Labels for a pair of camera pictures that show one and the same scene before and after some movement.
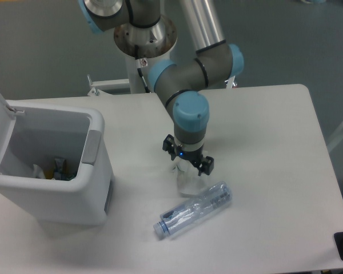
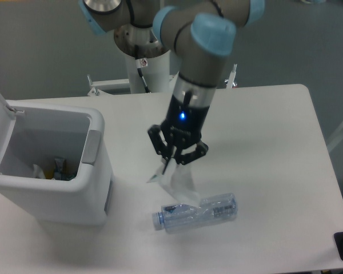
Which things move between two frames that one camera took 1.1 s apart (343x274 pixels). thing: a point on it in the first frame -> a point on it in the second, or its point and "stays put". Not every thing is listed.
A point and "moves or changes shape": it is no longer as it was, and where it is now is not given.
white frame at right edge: (334, 140) stays put
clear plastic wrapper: (190, 182) moves or changes shape
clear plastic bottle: (184, 213) moves or changes shape
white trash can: (22, 135) stays put
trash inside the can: (59, 171) stays put
